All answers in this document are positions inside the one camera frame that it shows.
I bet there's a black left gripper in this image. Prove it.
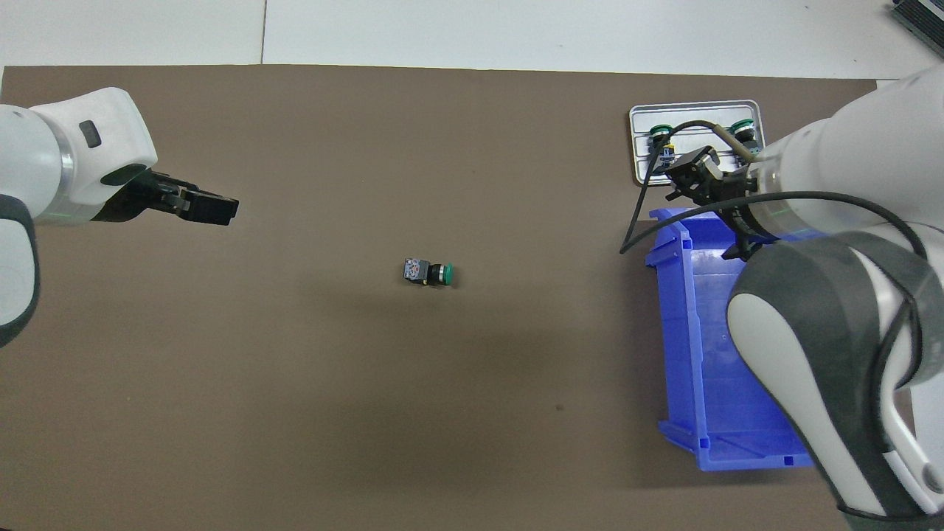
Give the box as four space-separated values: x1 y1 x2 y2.
92 166 240 227

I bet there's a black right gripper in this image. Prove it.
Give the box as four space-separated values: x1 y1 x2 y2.
666 146 775 259

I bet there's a green push button switch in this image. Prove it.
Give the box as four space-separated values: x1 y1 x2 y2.
729 118 762 159
648 123 678 174
403 257 456 289

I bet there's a grey metal tray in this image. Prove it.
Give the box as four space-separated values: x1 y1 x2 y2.
628 100 768 187

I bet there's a blue plastic storage bin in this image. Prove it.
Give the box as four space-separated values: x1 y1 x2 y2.
644 206 819 473

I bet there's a brown table mat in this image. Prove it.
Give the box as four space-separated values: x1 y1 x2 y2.
0 64 929 531

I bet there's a grey ribbed device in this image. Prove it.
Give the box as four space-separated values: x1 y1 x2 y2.
887 0 944 52

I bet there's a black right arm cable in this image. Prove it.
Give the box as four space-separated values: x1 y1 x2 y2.
618 119 930 458

